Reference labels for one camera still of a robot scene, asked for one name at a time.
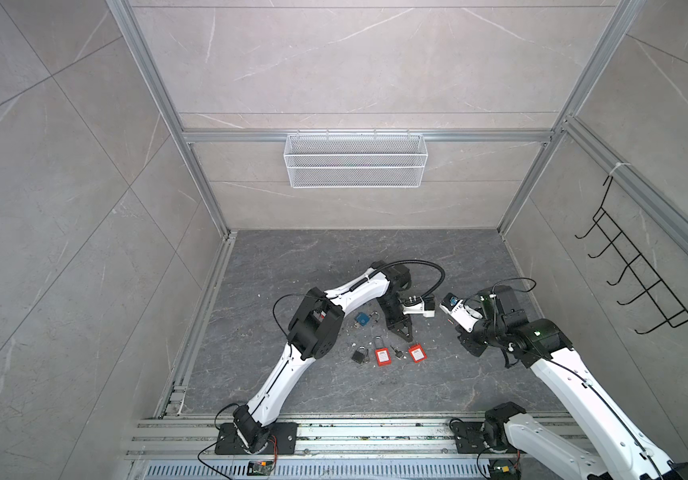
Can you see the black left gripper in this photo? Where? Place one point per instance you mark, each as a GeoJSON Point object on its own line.
{"type": "Point", "coordinates": [402, 326]}

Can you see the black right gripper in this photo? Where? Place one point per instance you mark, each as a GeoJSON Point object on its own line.
{"type": "Point", "coordinates": [465, 337]}

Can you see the blue padlock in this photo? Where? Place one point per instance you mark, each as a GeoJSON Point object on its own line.
{"type": "Point", "coordinates": [363, 319]}

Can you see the red padlock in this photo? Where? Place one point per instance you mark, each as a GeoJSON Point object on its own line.
{"type": "Point", "coordinates": [381, 352]}
{"type": "Point", "coordinates": [414, 353]}

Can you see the small black padlock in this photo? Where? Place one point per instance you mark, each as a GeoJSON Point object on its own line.
{"type": "Point", "coordinates": [360, 355]}

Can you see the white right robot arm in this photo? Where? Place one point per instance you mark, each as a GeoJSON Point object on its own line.
{"type": "Point", "coordinates": [493, 319]}

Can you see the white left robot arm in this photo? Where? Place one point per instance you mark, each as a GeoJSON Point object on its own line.
{"type": "Point", "coordinates": [311, 334]}

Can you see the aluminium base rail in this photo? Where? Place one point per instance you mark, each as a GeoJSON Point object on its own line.
{"type": "Point", "coordinates": [327, 447]}

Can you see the white wire mesh basket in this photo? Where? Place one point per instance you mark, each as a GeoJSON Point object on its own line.
{"type": "Point", "coordinates": [355, 160]}

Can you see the black wire hook rack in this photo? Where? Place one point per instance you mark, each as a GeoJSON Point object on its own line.
{"type": "Point", "coordinates": [636, 267]}

